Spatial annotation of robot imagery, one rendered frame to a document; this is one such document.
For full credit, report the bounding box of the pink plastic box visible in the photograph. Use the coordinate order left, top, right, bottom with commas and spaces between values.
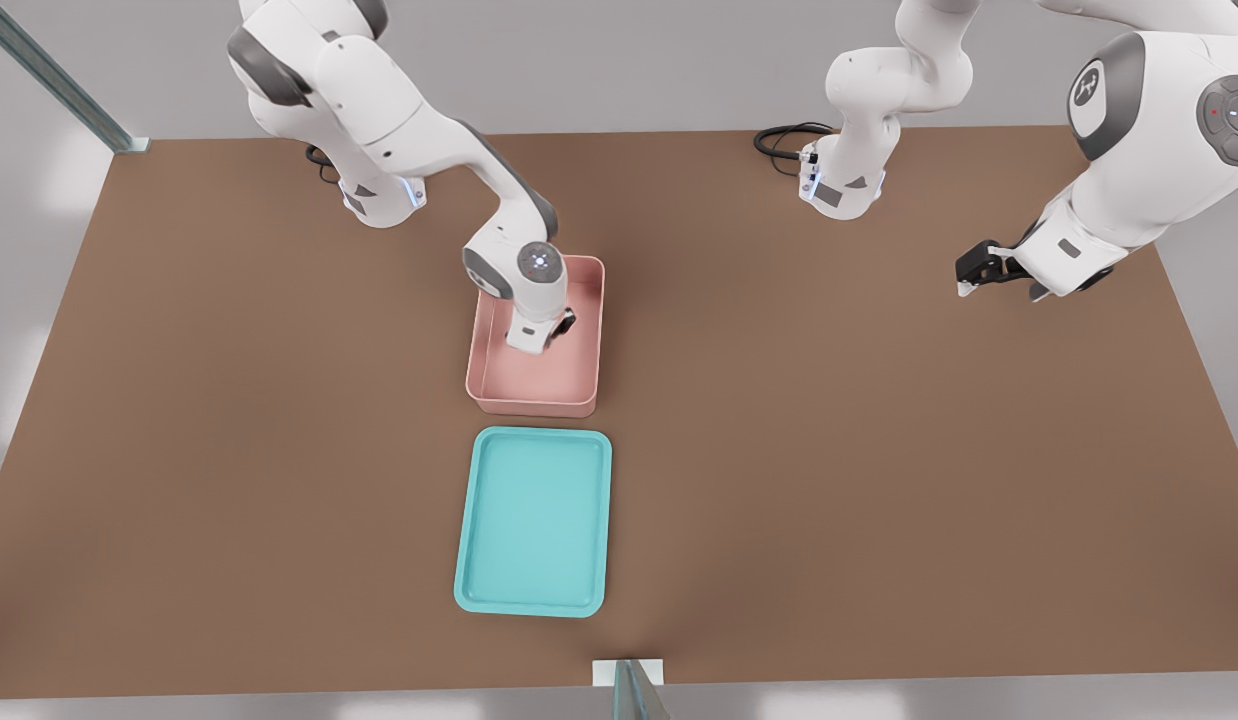
465, 254, 606, 419

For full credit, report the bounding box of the pale blue-green tray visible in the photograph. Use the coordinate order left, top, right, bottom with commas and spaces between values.
453, 426, 614, 619

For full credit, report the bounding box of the silver frame post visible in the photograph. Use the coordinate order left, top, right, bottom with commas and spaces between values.
591, 658, 672, 720
0, 0, 150, 155

